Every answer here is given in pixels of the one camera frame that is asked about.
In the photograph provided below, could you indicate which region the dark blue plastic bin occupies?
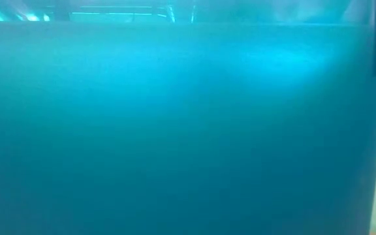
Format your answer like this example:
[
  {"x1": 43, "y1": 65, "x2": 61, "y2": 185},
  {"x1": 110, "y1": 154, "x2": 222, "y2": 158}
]
[{"x1": 0, "y1": 20, "x2": 376, "y2": 235}]

